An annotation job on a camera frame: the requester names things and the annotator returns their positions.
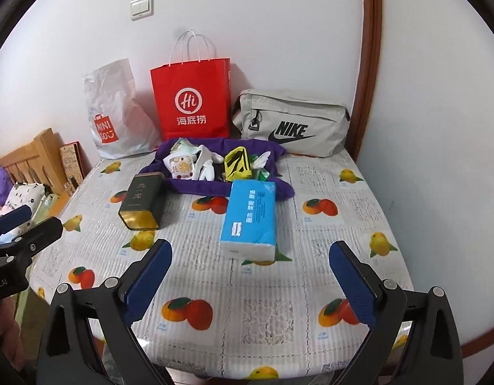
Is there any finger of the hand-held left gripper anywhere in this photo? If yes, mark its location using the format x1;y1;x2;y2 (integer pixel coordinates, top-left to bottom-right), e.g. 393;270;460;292
0;204;33;245
0;217;64;267

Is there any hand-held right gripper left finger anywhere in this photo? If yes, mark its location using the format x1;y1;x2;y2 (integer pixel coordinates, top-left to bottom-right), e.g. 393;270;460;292
36;238;173;385

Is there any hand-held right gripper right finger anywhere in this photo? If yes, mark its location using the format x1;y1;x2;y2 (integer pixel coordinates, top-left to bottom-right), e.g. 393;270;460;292
328;241;462;385

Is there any purple towel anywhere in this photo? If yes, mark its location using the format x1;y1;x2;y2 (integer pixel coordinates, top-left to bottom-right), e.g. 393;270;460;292
144;137;296;201

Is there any fruit printed white packet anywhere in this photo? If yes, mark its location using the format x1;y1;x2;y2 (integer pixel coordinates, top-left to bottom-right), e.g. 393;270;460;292
163;146;199;181

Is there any green wipe packet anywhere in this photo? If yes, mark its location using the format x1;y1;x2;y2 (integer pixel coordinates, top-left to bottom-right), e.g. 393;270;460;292
171;138;196;154

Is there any yellow pouch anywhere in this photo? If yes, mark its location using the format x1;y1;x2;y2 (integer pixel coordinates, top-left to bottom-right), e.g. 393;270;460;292
223;147;253;182

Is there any person's left hand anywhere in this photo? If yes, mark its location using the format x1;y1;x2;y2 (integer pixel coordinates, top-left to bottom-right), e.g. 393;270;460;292
0;300;22;372

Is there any floral pillow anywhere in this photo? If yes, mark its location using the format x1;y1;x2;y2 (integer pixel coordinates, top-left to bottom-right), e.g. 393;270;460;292
4;182;47;213

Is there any purple plush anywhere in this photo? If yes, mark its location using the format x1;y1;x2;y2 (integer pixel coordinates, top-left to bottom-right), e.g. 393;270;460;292
0;164;13;205

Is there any wooden headboard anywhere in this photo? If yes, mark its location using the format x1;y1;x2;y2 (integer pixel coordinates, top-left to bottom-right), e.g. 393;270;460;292
0;128;71;197

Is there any patterned notebook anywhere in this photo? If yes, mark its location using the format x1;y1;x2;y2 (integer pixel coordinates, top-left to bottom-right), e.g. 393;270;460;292
60;141;87;183

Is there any fruit printed tablecloth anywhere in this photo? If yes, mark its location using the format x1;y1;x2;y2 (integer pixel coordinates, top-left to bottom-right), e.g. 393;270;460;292
28;153;416;383

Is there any dark green tin box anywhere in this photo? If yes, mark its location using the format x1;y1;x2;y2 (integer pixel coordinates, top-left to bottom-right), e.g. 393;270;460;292
118;172;166;231

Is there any blue tissue pack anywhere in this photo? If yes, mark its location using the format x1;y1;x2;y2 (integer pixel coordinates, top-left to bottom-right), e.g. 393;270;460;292
220;180;277;261

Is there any white plastic shopping bag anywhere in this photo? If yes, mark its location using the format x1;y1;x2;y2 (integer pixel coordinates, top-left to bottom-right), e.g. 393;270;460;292
84;58;161;160

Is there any grey waist bag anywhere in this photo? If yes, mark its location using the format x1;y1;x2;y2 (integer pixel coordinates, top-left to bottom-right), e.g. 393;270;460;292
231;89;351;158

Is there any red paper carrier bag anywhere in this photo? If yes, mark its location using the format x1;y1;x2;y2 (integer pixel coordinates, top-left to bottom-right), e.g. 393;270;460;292
150;30;231;142

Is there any brown wooden door frame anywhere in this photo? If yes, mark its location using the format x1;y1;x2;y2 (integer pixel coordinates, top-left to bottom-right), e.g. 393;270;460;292
349;0;384;157

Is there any white wall light switch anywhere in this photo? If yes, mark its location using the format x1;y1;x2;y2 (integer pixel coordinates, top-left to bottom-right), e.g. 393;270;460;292
130;0;154;20

